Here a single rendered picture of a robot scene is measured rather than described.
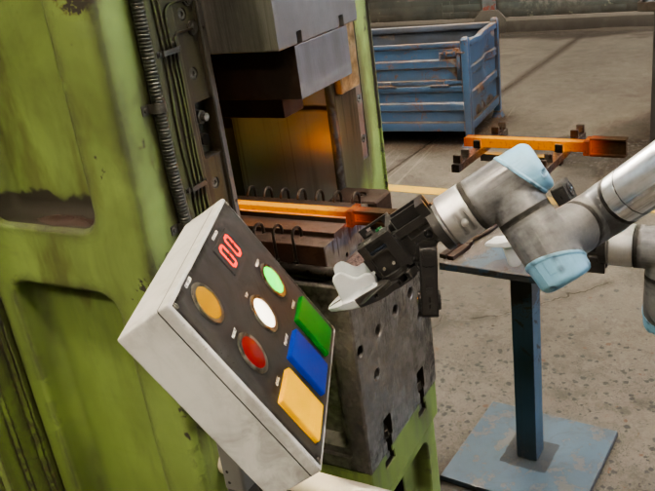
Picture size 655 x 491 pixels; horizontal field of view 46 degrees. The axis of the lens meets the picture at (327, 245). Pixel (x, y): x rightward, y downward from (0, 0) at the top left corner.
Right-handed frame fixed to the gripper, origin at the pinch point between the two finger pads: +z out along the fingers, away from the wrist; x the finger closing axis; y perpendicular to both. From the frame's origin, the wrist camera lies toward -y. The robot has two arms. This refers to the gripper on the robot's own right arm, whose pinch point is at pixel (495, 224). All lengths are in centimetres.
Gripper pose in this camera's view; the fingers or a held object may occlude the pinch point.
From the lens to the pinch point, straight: 147.3
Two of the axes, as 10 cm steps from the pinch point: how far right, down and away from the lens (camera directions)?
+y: 1.3, 9.1, 4.0
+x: 4.7, -4.1, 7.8
